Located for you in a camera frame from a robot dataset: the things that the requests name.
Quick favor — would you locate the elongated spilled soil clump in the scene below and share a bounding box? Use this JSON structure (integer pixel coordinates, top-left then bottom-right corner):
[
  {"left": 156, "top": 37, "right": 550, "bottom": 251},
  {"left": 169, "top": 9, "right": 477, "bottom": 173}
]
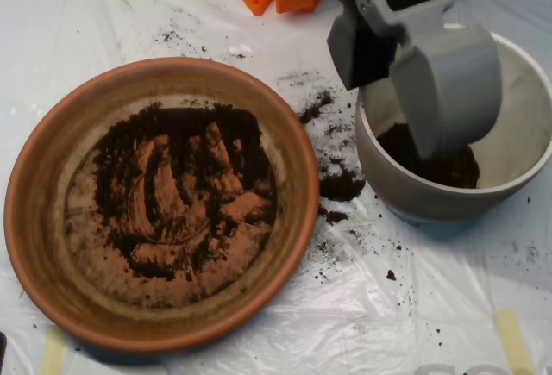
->
[{"left": 299, "top": 90, "right": 336, "bottom": 125}]

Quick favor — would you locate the white ceramic pot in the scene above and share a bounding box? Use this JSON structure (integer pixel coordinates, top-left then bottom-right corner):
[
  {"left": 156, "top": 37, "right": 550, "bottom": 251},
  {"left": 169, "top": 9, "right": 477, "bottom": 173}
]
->
[{"left": 355, "top": 23, "right": 552, "bottom": 226}]

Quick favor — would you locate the large spilled soil pile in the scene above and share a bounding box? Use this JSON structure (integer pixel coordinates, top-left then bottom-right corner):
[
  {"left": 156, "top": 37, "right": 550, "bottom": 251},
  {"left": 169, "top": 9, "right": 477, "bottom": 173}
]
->
[{"left": 319, "top": 167, "right": 367, "bottom": 203}]

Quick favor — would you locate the small spilled soil clump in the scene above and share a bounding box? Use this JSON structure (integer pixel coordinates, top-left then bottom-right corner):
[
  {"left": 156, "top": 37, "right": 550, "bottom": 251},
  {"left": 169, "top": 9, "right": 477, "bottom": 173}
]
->
[{"left": 325, "top": 209, "right": 351, "bottom": 225}]

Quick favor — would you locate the terracotta saucer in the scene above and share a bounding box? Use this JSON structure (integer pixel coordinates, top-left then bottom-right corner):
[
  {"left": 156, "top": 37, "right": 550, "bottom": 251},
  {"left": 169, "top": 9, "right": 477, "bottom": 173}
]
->
[{"left": 3, "top": 56, "right": 322, "bottom": 354}]

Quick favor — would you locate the clear plastic sheet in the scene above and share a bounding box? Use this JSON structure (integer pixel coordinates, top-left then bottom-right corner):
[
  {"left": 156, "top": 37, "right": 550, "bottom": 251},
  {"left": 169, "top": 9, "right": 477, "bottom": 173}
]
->
[{"left": 0, "top": 0, "right": 552, "bottom": 375}]

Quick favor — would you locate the beige masking tape strip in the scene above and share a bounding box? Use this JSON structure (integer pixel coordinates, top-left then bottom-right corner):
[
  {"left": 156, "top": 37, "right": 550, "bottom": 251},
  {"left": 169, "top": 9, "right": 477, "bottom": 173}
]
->
[
  {"left": 40, "top": 326, "right": 69, "bottom": 375},
  {"left": 494, "top": 309, "right": 536, "bottom": 375}
]

